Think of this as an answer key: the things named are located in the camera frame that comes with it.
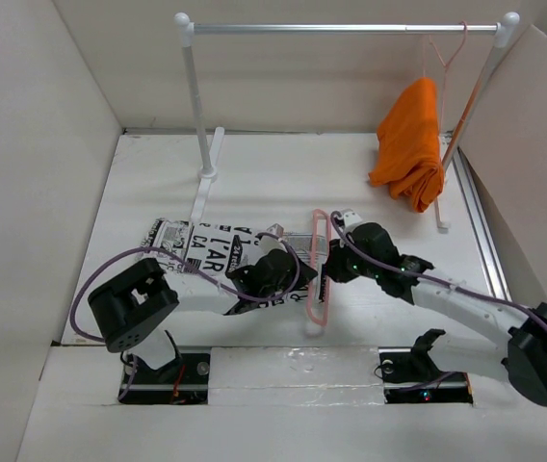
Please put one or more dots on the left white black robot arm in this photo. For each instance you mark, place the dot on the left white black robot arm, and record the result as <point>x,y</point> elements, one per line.
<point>131,305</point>

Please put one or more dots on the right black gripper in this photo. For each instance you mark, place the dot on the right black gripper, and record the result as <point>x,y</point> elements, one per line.
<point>333,266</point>

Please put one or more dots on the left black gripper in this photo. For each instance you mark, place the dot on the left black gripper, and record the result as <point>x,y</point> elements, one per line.
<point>304,274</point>

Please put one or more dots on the aluminium rail right side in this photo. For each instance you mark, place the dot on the aluminium rail right side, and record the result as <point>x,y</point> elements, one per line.
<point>491,265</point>

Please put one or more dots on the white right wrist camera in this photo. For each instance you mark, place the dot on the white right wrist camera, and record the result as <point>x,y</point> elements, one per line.
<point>349,220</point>

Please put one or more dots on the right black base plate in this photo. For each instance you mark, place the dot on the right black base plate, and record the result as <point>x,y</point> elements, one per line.
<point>406,379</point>

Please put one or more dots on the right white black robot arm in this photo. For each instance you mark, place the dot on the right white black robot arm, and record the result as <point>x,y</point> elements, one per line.
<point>511,345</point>

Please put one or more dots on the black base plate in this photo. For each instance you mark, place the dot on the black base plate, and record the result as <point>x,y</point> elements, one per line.
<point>184,382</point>
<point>406,379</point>

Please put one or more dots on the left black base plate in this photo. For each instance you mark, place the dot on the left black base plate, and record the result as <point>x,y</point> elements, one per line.
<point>184,382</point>

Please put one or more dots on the orange garment on hanger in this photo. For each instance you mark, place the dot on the orange garment on hanger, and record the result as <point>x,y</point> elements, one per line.
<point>409,162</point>

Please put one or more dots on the white metal clothes rack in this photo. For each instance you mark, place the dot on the white metal clothes rack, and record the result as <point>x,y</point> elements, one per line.
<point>210,148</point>

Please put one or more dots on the newspaper print trousers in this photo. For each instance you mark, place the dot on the newspaper print trousers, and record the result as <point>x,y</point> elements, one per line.
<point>214,249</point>

